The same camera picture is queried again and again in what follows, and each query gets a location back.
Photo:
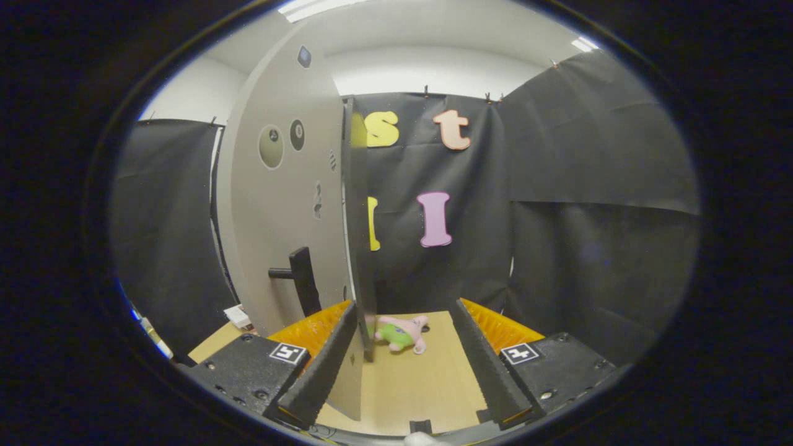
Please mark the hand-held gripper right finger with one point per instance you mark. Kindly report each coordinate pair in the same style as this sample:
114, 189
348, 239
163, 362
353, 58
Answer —
486, 371

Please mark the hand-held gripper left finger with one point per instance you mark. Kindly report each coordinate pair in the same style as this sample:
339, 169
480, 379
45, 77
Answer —
322, 371

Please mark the grey shoe cabinet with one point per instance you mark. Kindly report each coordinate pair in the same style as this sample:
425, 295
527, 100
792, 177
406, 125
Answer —
359, 248

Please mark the pink and green plush toy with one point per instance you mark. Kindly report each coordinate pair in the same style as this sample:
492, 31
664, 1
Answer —
399, 334

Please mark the stack of books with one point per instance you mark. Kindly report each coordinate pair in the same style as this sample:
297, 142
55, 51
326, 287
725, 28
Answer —
238, 316

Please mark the small ceiling light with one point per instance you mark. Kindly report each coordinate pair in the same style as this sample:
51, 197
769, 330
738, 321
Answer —
585, 44

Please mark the long ceiling light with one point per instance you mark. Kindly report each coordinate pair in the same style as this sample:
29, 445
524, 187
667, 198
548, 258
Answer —
322, 7

